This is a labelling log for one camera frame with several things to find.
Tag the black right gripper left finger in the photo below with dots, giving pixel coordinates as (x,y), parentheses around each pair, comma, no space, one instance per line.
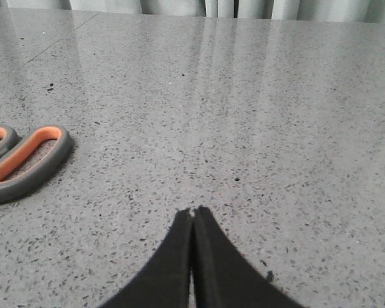
(164,280)

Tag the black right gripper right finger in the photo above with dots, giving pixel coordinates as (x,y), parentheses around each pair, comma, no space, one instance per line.
(222,276)

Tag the white pleated curtain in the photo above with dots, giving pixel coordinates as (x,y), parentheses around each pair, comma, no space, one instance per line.
(301,10)

